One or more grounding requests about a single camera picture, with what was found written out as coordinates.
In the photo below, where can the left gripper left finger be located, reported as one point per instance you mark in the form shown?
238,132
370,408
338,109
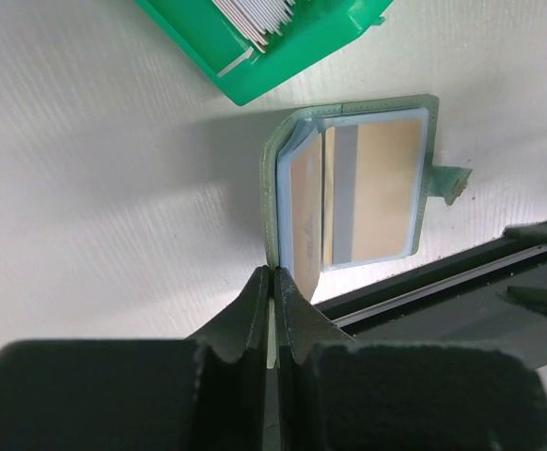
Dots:
203,392

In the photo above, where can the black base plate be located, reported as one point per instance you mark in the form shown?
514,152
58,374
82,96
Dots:
454,300

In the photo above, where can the gold credit card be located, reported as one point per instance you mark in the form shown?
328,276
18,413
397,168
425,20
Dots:
371,173
305,196

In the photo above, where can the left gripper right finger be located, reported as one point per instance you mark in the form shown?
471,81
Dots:
336,393

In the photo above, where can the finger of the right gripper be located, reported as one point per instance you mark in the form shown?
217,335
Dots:
532,299
531,233

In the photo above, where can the sage green card holder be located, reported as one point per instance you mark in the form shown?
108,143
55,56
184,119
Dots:
301,126

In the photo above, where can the green plastic bin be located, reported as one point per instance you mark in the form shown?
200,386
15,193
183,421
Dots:
239,70

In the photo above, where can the stack of white cards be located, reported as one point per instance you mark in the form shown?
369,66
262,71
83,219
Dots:
257,20

